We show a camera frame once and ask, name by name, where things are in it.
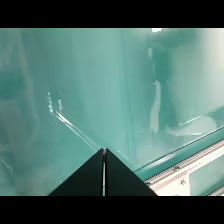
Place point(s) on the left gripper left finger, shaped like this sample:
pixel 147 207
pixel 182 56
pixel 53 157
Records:
pixel 85 180

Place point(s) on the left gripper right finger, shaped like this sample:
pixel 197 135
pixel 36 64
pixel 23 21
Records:
pixel 125 180

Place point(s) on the silver frame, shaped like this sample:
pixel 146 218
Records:
pixel 173 181

